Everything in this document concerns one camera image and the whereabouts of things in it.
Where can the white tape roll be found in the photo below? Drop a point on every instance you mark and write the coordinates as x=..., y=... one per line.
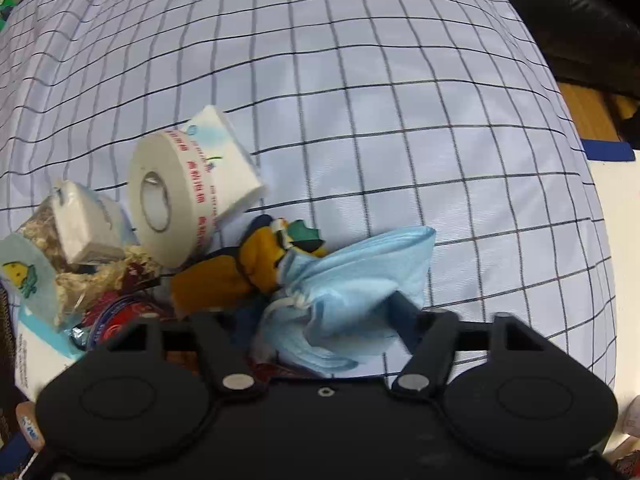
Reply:
x=200, y=170

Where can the pale green cartoon cloth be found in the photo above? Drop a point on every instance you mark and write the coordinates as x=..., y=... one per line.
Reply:
x=25, y=270

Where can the red foil packet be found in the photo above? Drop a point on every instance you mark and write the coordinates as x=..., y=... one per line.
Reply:
x=116, y=318

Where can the checked pale blue bed sheet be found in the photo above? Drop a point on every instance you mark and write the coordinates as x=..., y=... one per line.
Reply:
x=380, y=125

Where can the black leather sofa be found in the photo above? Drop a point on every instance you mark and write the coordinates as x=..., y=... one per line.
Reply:
x=565, y=15

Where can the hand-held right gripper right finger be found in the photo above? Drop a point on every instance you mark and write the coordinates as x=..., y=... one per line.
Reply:
x=405, y=317

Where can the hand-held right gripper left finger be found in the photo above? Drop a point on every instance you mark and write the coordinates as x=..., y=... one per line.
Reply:
x=210, y=331

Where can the white tissue pack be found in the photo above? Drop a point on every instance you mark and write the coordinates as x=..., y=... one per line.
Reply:
x=85, y=230

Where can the blue face mask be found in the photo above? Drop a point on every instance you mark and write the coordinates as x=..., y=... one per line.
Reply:
x=350, y=280

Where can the green printed mat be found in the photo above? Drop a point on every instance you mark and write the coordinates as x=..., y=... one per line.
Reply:
x=6, y=7

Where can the pink tube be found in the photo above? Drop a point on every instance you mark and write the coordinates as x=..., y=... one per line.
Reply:
x=29, y=425

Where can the yellow plush toy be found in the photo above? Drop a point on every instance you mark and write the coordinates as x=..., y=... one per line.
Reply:
x=260, y=260

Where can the blue floor tape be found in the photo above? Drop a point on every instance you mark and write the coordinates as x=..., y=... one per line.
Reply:
x=607, y=151

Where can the white blue printed packet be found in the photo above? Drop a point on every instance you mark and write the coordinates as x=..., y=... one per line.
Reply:
x=37, y=355

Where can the beige lace cloth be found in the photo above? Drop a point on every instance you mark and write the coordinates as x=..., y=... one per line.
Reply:
x=107, y=276

